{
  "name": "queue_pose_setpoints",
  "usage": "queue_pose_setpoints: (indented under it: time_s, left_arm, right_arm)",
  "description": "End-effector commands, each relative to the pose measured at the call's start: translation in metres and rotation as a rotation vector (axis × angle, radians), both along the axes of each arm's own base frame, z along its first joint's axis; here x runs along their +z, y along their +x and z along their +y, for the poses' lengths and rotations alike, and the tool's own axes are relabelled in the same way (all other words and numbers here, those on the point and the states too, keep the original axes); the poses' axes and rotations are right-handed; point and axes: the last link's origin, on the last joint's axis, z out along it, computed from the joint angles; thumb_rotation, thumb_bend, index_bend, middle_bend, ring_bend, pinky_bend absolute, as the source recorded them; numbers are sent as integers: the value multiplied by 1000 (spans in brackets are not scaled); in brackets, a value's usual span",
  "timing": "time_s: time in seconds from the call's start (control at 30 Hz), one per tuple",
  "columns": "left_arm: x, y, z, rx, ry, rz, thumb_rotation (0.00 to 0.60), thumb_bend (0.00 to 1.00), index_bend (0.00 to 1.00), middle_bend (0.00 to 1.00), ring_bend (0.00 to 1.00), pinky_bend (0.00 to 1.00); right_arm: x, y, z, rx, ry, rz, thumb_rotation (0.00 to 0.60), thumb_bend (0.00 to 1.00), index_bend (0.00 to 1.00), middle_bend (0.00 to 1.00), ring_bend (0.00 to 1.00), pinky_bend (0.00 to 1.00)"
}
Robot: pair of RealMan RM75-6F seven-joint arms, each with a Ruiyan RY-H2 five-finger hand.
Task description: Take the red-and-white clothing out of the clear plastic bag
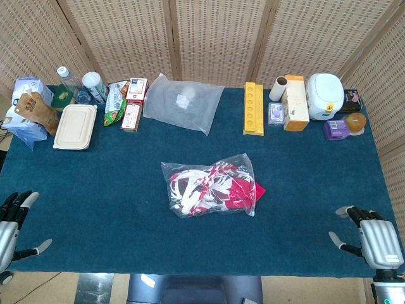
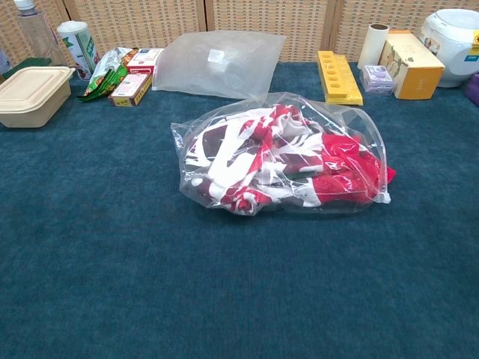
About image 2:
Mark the clear plastic zip bag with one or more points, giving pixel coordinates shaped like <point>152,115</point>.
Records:
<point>209,123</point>

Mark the red white patterned garment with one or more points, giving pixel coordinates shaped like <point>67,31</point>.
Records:
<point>337,157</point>

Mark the frosted plastic bag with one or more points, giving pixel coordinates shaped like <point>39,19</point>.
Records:
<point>224,71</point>

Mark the green snack bag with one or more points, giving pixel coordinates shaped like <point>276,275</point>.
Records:
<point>106,75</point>

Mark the blue and white bag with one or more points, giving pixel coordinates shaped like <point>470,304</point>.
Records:
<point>3,61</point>

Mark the blue carpet table cover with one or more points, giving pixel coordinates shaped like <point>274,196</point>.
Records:
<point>149,280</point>

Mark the yellow block with round holes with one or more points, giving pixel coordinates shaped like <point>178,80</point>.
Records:
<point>340,84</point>

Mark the brown and white box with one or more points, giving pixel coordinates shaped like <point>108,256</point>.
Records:
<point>131,89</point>

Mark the red and white box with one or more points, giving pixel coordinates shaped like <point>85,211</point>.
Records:
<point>144,61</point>

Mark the woven wicker folding screen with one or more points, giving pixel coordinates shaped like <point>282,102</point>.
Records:
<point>262,16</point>

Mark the small lavender soap box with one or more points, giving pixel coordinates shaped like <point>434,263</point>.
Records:
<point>378,78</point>

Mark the white paper roll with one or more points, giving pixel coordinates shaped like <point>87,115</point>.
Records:
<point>372,46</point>

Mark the yellow and cream carton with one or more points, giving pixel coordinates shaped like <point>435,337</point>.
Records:
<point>415,73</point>

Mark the white and green canister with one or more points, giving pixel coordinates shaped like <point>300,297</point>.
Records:
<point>80,48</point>

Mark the beige lidded lunch box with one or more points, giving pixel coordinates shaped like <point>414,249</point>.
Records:
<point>31,97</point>

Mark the purple box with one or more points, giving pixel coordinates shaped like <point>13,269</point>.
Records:
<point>473,86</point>

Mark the clear plastic bottle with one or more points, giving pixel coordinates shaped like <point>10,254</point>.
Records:
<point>35,31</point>

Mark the white rice cooker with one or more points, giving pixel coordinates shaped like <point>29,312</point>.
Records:
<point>454,41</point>

